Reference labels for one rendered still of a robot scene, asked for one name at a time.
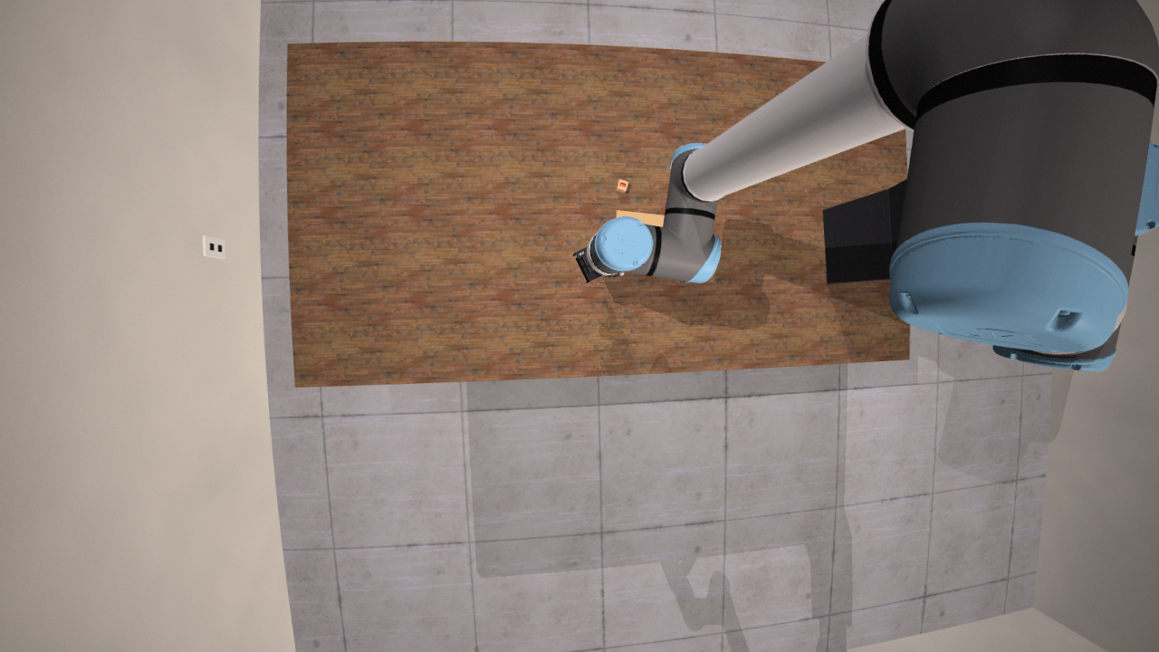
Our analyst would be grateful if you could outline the peach square mat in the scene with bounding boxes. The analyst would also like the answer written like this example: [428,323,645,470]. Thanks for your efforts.
[615,210,664,226]

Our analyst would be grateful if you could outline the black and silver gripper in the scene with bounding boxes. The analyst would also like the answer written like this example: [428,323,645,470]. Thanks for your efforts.
[573,247,612,283]

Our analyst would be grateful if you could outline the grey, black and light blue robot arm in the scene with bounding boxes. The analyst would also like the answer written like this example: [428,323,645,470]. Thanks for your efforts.
[586,0,1159,372]

